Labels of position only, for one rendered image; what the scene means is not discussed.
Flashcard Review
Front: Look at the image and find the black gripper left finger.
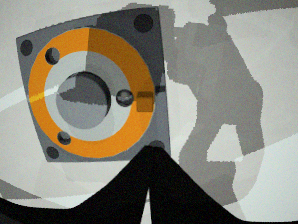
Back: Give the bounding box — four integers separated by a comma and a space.
0, 145, 154, 224

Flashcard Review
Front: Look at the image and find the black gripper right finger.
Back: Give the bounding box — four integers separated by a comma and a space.
149, 147, 298, 224

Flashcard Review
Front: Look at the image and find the orange round plate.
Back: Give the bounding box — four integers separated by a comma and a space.
28, 27, 156, 159

